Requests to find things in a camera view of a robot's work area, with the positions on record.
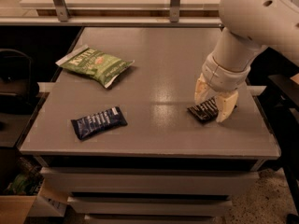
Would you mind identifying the black office chair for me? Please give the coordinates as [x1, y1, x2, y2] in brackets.
[0, 49, 39, 115]

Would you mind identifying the blue rxbar bar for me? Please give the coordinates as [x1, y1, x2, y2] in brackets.
[71, 106, 127, 140]

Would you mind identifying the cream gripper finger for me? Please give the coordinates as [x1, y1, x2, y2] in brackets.
[194, 74, 211, 104]
[215, 91, 238, 123]

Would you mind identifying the middle metal shelf bracket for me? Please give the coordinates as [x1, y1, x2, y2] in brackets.
[169, 0, 180, 22]

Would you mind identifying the cardboard box with snacks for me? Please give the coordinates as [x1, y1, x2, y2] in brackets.
[0, 157, 67, 224]

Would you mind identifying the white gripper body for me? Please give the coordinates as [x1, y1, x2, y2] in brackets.
[202, 54, 250, 92]

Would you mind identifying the green jalapeno chip bag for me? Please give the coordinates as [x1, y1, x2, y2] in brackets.
[56, 45, 134, 89]

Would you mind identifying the left metal shelf bracket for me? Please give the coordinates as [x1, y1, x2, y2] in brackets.
[52, 0, 69, 22]

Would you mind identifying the grey drawer cabinet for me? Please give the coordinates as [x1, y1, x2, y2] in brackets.
[21, 28, 279, 224]

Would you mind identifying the metal shelf bracket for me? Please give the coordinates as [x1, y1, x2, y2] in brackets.
[52, 0, 69, 22]
[169, 0, 180, 22]

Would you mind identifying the black rxbar chocolate bar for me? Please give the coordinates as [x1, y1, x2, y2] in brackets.
[187, 96, 218, 123]

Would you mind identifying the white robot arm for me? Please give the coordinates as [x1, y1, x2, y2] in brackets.
[194, 0, 299, 122]

